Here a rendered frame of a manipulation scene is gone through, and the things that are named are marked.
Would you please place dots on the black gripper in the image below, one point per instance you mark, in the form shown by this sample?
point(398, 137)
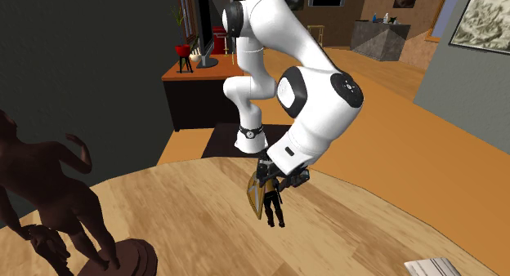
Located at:
point(267, 172)

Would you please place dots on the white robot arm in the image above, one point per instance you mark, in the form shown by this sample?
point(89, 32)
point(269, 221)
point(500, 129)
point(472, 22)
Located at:
point(314, 108)

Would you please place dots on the black figure with gold shield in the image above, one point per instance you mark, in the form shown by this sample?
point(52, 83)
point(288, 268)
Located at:
point(274, 205)

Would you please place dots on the dark robot stand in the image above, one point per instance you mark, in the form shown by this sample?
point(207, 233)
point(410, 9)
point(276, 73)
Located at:
point(221, 142)

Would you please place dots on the dark sideboard with orange top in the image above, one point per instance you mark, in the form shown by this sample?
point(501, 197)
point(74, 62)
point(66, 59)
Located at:
point(199, 100)

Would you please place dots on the small wooden stool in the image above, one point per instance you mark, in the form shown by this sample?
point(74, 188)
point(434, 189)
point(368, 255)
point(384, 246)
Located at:
point(315, 34)

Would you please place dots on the grey stone cabinet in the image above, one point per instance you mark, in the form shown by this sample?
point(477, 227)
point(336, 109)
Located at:
point(378, 38)

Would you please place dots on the dark brown human statue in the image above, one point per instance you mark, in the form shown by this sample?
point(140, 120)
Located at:
point(51, 179)

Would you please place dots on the wooden framed doorway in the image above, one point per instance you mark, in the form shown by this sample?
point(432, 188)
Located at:
point(436, 24)

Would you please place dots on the framed beige landscape picture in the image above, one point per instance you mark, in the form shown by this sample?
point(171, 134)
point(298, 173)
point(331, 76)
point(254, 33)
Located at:
point(484, 20)

